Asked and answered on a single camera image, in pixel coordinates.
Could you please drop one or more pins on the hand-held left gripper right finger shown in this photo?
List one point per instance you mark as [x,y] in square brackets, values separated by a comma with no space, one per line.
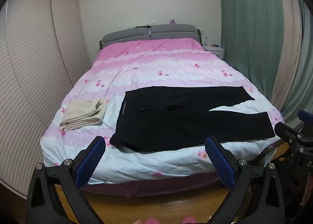
[220,162]

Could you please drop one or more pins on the pale green curtain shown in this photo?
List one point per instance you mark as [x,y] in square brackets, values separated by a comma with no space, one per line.
[304,67]

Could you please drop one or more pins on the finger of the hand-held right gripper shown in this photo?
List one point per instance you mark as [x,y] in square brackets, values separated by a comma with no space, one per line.
[288,131]
[307,115]

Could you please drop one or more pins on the beige curtain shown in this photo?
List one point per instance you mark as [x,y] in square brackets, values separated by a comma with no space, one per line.
[288,55]

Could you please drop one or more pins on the white louvered wardrobe door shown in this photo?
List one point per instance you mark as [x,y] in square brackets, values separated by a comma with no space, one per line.
[29,67]
[71,30]

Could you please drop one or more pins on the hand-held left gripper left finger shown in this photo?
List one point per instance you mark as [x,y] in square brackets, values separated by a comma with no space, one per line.
[90,162]

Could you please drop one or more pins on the clear plastic bottle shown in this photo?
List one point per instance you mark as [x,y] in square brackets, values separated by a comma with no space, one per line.
[206,41]

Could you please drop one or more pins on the small white item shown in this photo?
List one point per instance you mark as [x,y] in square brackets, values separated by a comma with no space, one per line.
[130,25]

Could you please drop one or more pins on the white wall socket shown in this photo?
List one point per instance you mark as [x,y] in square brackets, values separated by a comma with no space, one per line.
[151,23]

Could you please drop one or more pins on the white nightstand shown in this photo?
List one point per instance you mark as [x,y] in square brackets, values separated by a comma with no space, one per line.
[216,51]

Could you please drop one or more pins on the folded beige pants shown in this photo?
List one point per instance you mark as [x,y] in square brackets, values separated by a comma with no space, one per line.
[80,114]

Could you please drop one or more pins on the dark green curtain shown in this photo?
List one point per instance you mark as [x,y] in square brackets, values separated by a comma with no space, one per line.
[247,30]

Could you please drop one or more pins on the pink slipper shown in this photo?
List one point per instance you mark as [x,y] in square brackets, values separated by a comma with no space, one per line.
[190,220]
[151,221]

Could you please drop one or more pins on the bed with pink floral cover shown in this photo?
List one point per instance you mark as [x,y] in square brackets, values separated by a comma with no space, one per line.
[159,67]

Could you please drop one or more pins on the flat dark item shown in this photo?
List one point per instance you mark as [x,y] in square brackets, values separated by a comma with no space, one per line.
[141,26]

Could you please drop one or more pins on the dark bed headboard frame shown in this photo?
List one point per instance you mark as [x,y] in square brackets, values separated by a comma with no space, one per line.
[200,35]

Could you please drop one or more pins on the black pants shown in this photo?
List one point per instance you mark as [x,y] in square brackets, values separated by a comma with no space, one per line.
[171,121]

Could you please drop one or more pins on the grey headboard cushion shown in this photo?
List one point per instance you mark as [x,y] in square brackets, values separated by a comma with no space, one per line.
[173,31]
[126,35]

